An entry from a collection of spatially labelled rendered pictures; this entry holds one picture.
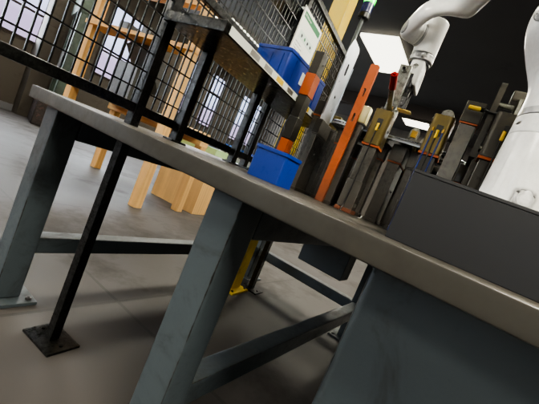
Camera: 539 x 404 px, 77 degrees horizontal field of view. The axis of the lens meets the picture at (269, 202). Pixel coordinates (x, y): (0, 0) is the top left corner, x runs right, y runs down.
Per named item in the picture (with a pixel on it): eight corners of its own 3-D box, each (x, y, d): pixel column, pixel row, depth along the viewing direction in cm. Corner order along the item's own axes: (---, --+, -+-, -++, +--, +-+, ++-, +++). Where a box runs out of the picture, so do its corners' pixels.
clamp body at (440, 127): (405, 238, 106) (455, 127, 103) (402, 238, 96) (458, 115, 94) (385, 230, 109) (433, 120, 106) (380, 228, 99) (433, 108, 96)
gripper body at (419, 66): (431, 57, 118) (417, 87, 119) (431, 70, 127) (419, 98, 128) (409, 53, 121) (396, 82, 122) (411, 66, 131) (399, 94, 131)
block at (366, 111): (332, 206, 122) (373, 110, 119) (329, 205, 119) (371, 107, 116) (323, 202, 123) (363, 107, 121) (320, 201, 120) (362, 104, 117)
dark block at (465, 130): (423, 245, 101) (484, 112, 98) (423, 245, 95) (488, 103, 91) (407, 238, 103) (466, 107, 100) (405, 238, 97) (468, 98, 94)
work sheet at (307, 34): (297, 92, 168) (322, 33, 166) (279, 72, 148) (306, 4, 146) (294, 91, 169) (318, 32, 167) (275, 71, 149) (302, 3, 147)
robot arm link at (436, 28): (419, 46, 119) (439, 58, 121) (435, 10, 118) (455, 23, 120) (405, 53, 127) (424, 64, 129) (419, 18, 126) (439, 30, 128)
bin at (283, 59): (314, 114, 145) (326, 85, 144) (279, 82, 119) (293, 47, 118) (284, 106, 154) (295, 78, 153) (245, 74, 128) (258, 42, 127)
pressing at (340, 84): (329, 127, 144) (361, 50, 142) (321, 118, 134) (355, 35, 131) (327, 127, 144) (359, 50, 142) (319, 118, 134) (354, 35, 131)
